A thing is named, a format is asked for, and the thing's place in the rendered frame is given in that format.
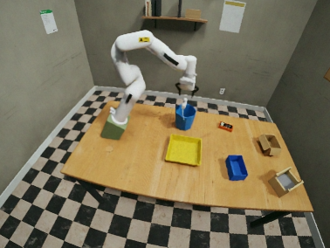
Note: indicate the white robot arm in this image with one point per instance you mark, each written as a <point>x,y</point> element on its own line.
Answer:
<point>131,74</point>

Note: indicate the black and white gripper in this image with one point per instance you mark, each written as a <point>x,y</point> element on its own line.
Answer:
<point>187,87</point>

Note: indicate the blue open bin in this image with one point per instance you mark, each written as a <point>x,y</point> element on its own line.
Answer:
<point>238,168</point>

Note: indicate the blue pail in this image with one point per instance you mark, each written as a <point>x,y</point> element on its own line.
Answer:
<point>184,120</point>

